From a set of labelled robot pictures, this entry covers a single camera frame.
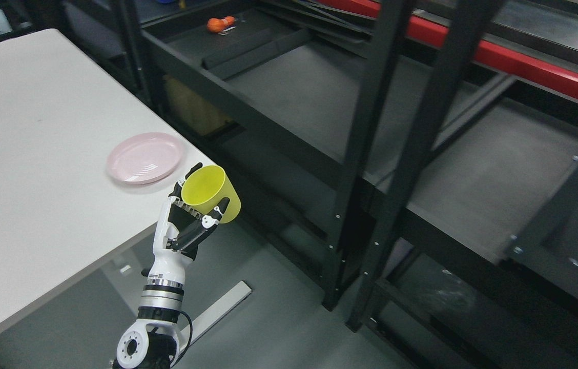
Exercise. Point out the orange toy on shelf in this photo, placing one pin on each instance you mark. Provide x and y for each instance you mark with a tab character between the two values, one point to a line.
219	25

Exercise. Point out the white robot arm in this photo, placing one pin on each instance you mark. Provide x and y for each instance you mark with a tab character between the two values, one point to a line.
161	333

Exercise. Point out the black metal shelf rack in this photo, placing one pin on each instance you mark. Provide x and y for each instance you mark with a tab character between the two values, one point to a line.
402	146

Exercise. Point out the white table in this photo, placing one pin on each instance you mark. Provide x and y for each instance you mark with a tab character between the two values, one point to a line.
61	215

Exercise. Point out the yellow plastic cup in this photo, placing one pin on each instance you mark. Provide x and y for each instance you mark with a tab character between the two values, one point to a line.
206	187

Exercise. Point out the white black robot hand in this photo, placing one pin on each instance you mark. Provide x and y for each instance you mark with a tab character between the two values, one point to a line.
179	232

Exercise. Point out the pink plastic plate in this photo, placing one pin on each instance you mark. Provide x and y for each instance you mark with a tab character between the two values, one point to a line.
145	158

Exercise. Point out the white board on floor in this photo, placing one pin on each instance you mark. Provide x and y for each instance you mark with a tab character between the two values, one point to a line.
218	310

